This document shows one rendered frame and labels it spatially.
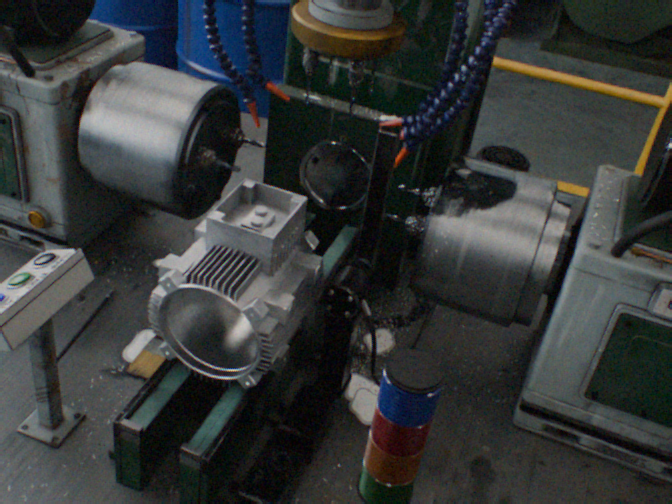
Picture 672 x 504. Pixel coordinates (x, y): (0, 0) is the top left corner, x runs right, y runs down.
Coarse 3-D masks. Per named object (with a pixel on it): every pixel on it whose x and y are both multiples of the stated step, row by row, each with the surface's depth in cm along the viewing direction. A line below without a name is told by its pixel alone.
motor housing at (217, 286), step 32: (192, 256) 112; (224, 256) 105; (160, 288) 107; (192, 288) 115; (224, 288) 101; (256, 288) 105; (288, 288) 108; (320, 288) 119; (160, 320) 108; (192, 320) 115; (224, 320) 119; (288, 320) 108; (192, 352) 112; (224, 352) 114; (256, 352) 112; (224, 384) 111
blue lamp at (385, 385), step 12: (384, 372) 77; (384, 384) 77; (384, 396) 77; (396, 396) 75; (408, 396) 75; (420, 396) 75; (432, 396) 75; (384, 408) 77; (396, 408) 76; (408, 408) 76; (420, 408) 76; (432, 408) 77; (396, 420) 77; (408, 420) 77; (420, 420) 77
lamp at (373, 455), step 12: (372, 444) 81; (372, 456) 82; (384, 456) 80; (396, 456) 80; (420, 456) 82; (372, 468) 83; (384, 468) 81; (396, 468) 81; (408, 468) 81; (384, 480) 82; (396, 480) 82; (408, 480) 83
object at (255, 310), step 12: (300, 240) 115; (312, 240) 115; (168, 276) 103; (180, 276) 104; (168, 288) 104; (252, 300) 102; (252, 312) 101; (264, 312) 102; (168, 348) 111; (252, 372) 108; (240, 384) 109; (252, 384) 108
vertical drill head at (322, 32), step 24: (312, 0) 119; (336, 0) 116; (360, 0) 116; (384, 0) 122; (312, 24) 116; (336, 24) 116; (360, 24) 116; (384, 24) 118; (312, 48) 118; (336, 48) 115; (360, 48) 115; (384, 48) 117; (312, 72) 123; (360, 72) 120
